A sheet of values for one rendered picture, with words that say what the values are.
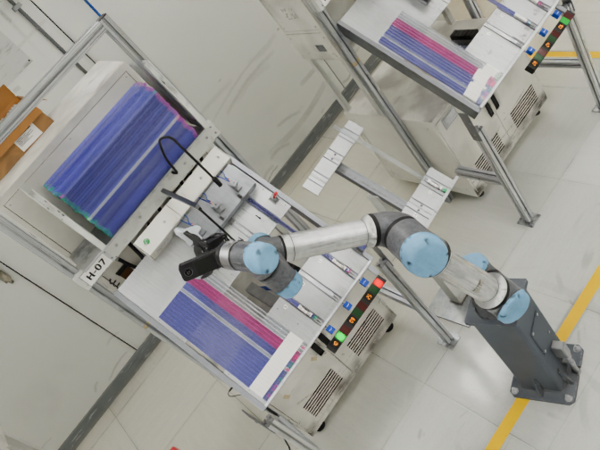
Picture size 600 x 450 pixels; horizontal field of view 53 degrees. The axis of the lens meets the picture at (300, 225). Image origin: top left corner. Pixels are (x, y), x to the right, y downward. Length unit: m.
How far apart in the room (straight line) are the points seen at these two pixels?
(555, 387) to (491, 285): 0.80
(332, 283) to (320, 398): 0.74
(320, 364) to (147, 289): 0.89
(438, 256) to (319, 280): 0.77
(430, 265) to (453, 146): 1.44
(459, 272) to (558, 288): 1.13
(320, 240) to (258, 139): 2.64
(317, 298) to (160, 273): 0.61
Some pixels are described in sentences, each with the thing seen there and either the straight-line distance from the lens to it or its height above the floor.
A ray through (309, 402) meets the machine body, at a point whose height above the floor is 0.22.
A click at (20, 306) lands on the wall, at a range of 3.88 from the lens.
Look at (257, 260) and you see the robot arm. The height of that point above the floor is 1.48.
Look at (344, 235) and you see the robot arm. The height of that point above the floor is 1.24.
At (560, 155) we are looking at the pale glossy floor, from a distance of 3.30.
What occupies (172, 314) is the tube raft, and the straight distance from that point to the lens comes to 2.30.
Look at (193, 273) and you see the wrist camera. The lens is 1.54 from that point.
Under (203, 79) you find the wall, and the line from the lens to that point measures 3.98.
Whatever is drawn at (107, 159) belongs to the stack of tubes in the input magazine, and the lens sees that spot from 2.19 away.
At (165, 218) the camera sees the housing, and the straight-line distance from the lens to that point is 2.30.
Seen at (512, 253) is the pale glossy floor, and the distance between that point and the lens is 2.99.
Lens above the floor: 2.27
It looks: 35 degrees down
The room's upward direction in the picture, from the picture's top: 44 degrees counter-clockwise
